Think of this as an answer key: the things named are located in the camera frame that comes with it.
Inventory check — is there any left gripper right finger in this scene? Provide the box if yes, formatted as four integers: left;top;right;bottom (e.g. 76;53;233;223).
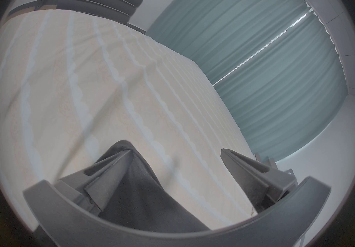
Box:
220;148;297;210

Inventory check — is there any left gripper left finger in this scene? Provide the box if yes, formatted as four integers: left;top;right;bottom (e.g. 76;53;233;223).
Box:
57;149;134;212

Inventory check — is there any black T-shirt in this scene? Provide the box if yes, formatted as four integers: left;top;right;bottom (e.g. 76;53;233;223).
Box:
97;141;212;233

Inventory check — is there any bed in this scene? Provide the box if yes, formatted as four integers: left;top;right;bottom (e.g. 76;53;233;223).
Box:
0;0;298;233

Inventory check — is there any grey bedside table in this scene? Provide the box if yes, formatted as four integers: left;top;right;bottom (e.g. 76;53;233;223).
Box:
254;152;278;169

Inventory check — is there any blue-green curtain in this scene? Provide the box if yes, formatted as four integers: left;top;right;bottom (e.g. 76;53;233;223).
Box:
146;0;310;86
213;10;350;161

